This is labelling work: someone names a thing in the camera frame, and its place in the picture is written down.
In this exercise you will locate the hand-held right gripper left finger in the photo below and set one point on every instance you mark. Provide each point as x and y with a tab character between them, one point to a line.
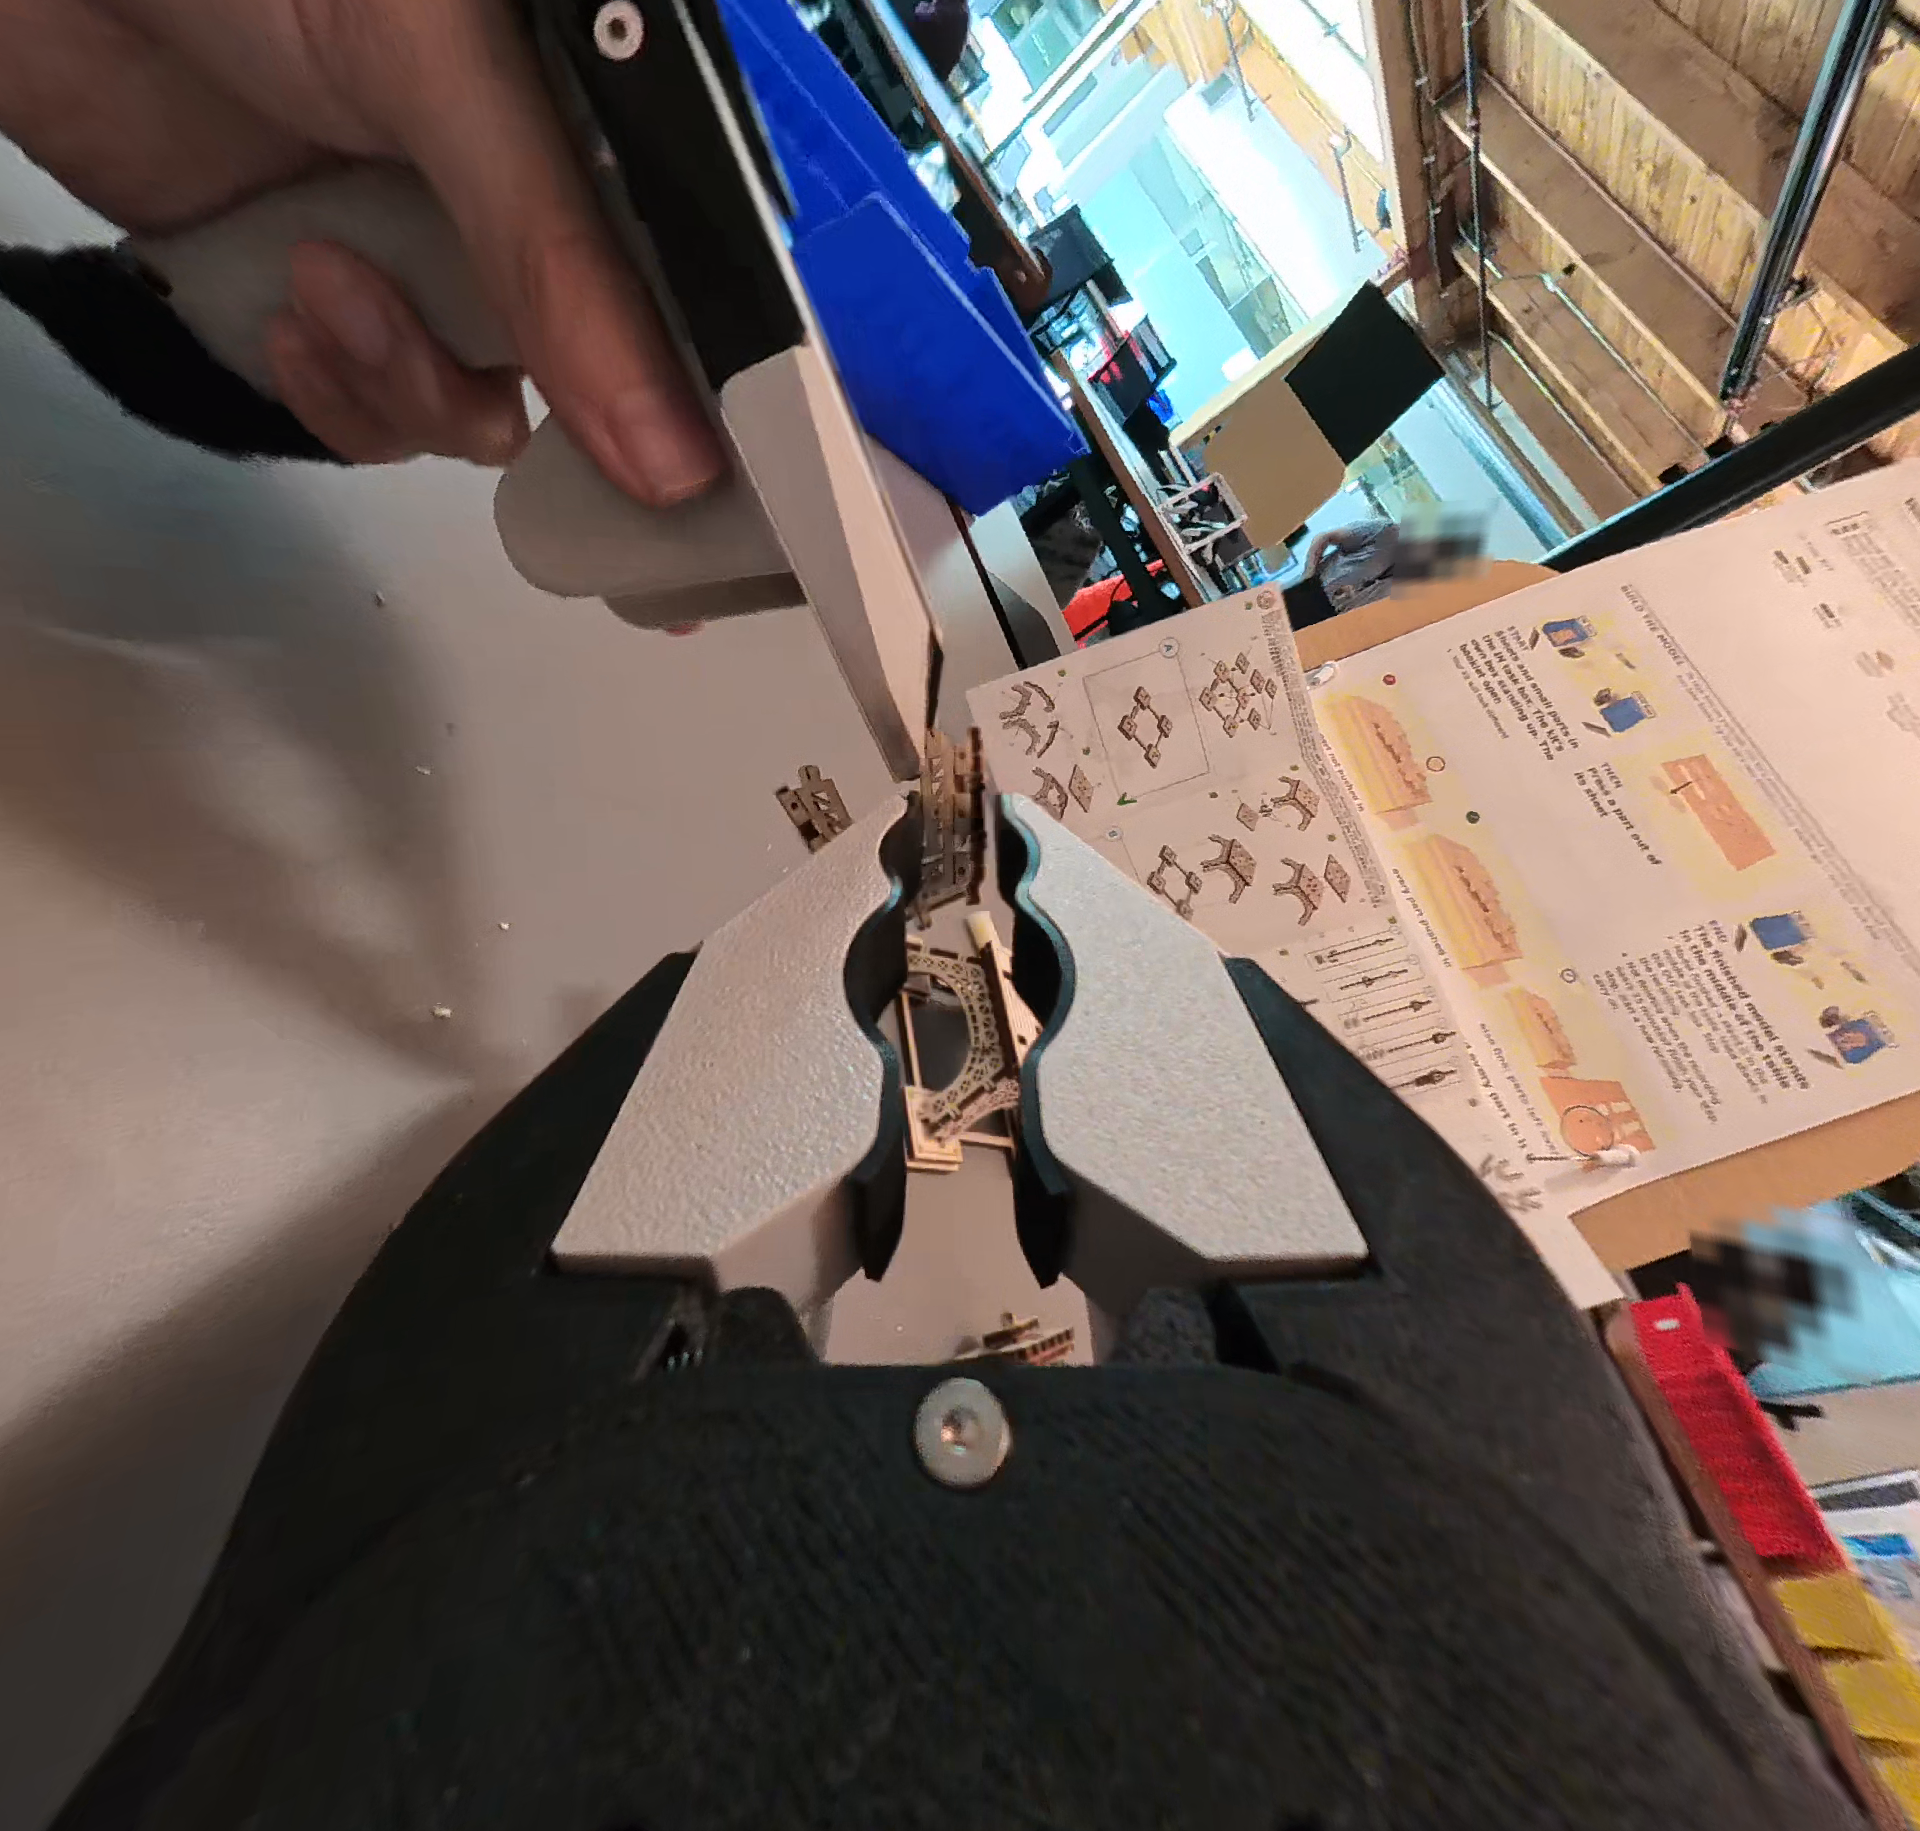
720	1112

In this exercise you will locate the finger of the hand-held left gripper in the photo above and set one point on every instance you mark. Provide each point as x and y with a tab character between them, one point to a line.
882	489
840	540

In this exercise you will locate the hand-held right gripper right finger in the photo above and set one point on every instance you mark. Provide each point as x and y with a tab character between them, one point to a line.
1200	1112

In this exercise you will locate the small wooden tower midsection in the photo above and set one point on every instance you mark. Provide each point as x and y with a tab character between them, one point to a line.
947	812

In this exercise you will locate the person's left hand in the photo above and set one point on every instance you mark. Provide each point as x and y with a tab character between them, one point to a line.
300	45

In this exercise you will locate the blue storage bin white label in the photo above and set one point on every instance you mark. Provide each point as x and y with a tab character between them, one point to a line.
931	361

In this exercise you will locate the wooden tower base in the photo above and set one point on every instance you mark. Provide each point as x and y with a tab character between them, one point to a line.
933	1134

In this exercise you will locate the pale wax stick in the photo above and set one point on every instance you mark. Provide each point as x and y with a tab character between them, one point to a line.
985	940

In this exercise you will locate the black crate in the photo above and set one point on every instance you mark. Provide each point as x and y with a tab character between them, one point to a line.
1131	369

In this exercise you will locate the tower instruction sheet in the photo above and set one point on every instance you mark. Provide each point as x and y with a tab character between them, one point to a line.
1200	752

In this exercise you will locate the cardboard box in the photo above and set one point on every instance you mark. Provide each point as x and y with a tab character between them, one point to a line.
1276	465

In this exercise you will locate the black foam panel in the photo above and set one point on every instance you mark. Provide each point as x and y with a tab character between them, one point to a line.
1365	361

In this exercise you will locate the red storage bin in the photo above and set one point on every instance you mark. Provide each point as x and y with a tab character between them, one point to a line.
1741	1442

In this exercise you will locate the yellow storage bin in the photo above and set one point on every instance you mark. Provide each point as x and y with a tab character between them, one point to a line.
1902	1786
1837	1612
1876	1704

